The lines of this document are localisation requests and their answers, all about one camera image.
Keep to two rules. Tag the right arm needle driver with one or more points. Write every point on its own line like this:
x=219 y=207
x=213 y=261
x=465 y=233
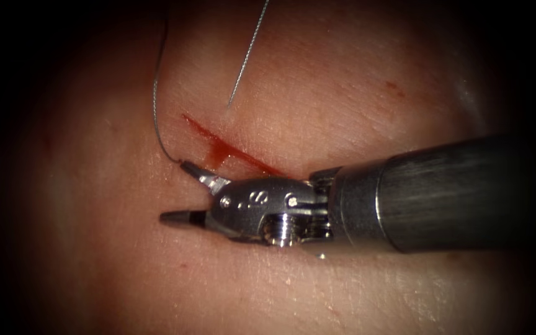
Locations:
x=254 y=209

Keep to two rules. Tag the blue thread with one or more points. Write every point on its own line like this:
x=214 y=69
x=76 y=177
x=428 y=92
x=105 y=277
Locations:
x=155 y=102

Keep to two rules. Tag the tissue pad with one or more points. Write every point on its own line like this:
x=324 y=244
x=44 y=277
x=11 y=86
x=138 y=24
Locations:
x=342 y=93

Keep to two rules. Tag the right arm needle driver jaw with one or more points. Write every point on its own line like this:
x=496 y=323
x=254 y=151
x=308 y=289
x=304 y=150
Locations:
x=182 y=217
x=203 y=176

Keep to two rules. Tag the dark right arm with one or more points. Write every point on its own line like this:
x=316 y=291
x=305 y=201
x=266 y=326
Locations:
x=435 y=195

